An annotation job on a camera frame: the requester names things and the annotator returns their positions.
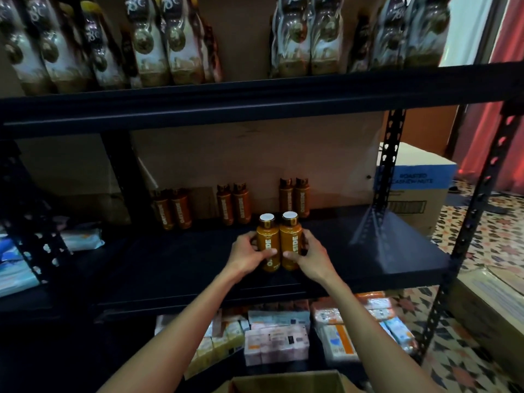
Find person's left forearm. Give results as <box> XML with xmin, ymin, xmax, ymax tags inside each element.
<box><xmin>98</xmin><ymin>272</ymin><xmax>251</xmax><ymax>393</ymax></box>

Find black metal shelf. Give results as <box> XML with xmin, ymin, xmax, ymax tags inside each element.
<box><xmin>0</xmin><ymin>61</ymin><xmax>524</xmax><ymax>393</ymax></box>
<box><xmin>0</xmin><ymin>135</ymin><xmax>108</xmax><ymax>393</ymax></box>

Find Oatside bottle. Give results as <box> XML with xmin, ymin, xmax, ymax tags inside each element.
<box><xmin>256</xmin><ymin>212</ymin><xmax>282</xmax><ymax>272</ymax></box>
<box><xmin>280</xmin><ymin>211</ymin><xmax>305</xmax><ymax>271</ymax></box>

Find orange Oatside bottles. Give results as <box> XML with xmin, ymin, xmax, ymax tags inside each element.
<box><xmin>151</xmin><ymin>176</ymin><xmax>312</xmax><ymax>231</ymax></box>

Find tissue packs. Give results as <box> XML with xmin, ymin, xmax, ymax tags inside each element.
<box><xmin>184</xmin><ymin>319</ymin><xmax>251</xmax><ymax>380</ymax></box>

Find flat white packet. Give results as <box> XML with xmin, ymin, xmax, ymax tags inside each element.
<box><xmin>248</xmin><ymin>309</ymin><xmax>312</xmax><ymax>328</ymax></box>

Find person's right hand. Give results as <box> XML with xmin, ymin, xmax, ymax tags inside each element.
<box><xmin>282</xmin><ymin>229</ymin><xmax>339</xmax><ymax>285</ymax></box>

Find row of pale pink packets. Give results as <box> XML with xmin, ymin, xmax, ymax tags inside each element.
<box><xmin>311</xmin><ymin>292</ymin><xmax>396</xmax><ymax>326</ymax></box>

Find person's left hand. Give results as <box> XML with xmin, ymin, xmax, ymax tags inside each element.
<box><xmin>223</xmin><ymin>231</ymin><xmax>279</xmax><ymax>284</ymax></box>

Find brown wooden cabinet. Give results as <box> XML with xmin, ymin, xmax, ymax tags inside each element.
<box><xmin>401</xmin><ymin>106</ymin><xmax>460</xmax><ymax>156</ymax></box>

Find row of wet wipe packs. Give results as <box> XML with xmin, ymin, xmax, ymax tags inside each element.
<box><xmin>0</xmin><ymin>229</ymin><xmax>106</xmax><ymax>298</ymax></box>

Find row of orange blue packets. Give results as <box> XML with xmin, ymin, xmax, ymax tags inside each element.
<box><xmin>318</xmin><ymin>317</ymin><xmax>419</xmax><ymax>365</ymax></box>

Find blue white cashew carton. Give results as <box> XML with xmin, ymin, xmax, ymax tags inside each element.
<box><xmin>377</xmin><ymin>141</ymin><xmax>458</xmax><ymax>238</ymax></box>

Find row of yellow-capped coffee bottles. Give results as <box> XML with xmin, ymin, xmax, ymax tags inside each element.
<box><xmin>0</xmin><ymin>0</ymin><xmax>455</xmax><ymax>95</ymax></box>

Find person's right forearm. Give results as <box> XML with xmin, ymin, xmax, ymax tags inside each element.
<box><xmin>318</xmin><ymin>272</ymin><xmax>447</xmax><ymax>393</ymax></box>

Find printed cardboard box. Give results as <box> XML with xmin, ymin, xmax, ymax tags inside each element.
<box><xmin>215</xmin><ymin>370</ymin><xmax>361</xmax><ymax>393</ymax></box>

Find stack of pink white boxes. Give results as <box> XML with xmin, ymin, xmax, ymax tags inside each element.
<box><xmin>244</xmin><ymin>325</ymin><xmax>311</xmax><ymax>367</ymax></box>

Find red curtain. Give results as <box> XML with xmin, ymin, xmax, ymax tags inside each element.
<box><xmin>454</xmin><ymin>0</ymin><xmax>524</xmax><ymax>197</ymax></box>

